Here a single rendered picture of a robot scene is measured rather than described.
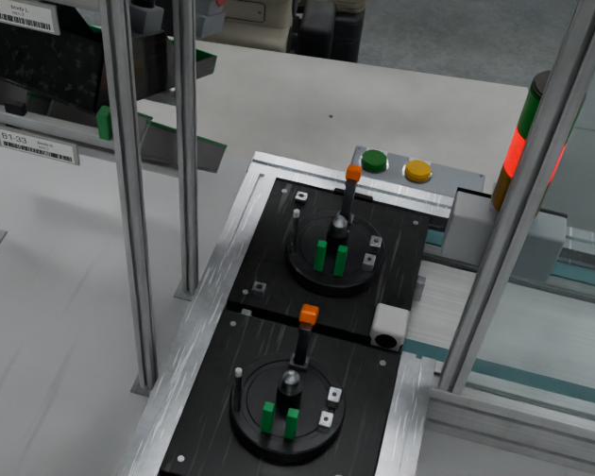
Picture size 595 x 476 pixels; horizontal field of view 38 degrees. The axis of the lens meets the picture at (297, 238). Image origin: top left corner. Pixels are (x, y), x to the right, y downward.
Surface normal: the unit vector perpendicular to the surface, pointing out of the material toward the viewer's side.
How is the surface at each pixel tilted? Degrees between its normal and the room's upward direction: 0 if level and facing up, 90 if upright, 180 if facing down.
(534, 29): 1
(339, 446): 0
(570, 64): 90
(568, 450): 90
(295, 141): 0
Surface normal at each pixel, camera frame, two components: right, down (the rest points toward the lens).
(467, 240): -0.26, 0.71
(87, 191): 0.07, -0.66
